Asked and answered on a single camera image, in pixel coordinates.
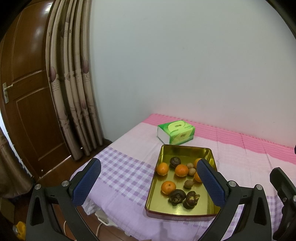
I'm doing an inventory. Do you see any beige patterned curtain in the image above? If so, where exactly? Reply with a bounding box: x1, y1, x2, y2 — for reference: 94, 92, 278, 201
45, 0, 104, 162

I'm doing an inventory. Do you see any brown wooden door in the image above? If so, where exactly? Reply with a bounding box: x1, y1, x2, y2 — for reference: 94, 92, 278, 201
0, 0, 73, 179

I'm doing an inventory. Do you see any white power strip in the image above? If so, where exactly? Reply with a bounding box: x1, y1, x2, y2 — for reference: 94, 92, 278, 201
95, 209, 116, 227

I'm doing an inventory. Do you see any green tissue box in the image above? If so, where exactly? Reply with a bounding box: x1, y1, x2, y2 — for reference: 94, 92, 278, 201
157, 120, 195, 146

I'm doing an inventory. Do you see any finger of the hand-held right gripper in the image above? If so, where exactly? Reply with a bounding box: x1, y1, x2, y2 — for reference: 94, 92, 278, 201
270, 167, 296, 241

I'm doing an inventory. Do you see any silver door handle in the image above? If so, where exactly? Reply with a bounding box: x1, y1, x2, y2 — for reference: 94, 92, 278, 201
2, 83, 13, 104

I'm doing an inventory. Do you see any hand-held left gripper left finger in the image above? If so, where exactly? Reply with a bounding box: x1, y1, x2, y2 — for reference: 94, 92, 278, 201
25, 158, 102, 241

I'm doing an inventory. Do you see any gold metal tin box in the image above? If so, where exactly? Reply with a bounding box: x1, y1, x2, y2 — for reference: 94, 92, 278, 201
144, 144, 221, 220

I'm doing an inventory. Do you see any white cable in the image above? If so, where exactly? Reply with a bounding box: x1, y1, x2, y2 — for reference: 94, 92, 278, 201
95, 221, 105, 238

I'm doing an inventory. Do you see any pink checkered blanket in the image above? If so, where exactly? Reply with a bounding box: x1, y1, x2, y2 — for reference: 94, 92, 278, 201
69, 113, 296, 241

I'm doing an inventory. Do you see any yellow plastic object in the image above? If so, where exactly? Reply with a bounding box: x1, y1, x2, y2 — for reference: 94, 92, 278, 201
14, 221, 26, 241

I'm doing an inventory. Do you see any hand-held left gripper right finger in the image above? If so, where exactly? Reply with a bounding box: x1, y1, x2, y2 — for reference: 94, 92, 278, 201
196, 158, 273, 241

